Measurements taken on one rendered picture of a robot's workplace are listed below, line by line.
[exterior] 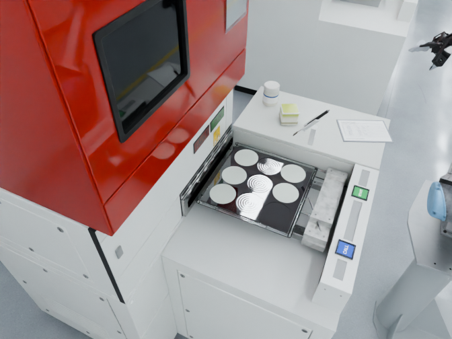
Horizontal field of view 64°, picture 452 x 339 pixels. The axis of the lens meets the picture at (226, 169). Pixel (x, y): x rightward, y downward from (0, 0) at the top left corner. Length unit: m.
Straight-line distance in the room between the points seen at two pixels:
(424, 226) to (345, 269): 0.49
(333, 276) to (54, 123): 0.87
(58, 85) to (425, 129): 3.22
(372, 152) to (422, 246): 0.40
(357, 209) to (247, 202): 0.39
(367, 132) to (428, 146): 1.76
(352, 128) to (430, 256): 0.59
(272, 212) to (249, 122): 0.46
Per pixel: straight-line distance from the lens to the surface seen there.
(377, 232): 2.57
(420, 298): 1.93
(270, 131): 1.55
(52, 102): 0.66
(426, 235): 1.57
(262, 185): 1.41
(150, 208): 1.12
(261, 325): 1.42
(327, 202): 1.43
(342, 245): 1.23
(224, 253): 1.32
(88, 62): 0.66
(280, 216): 1.33
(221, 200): 1.35
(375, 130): 1.68
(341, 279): 1.17
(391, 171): 3.01
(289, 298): 1.26
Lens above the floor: 1.94
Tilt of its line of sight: 46 degrees down
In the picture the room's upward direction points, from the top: 1 degrees clockwise
